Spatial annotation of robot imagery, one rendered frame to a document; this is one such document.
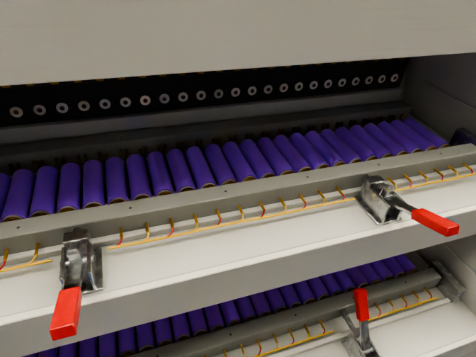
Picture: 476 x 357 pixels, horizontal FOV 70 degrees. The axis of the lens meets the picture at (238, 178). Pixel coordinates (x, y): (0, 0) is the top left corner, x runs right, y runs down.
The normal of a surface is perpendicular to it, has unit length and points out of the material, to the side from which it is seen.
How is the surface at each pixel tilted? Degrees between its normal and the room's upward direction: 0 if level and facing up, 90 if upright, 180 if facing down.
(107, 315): 108
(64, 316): 2
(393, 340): 18
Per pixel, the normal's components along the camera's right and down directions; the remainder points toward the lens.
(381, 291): 0.05, -0.79
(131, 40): 0.32, 0.60
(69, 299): -0.06, -0.94
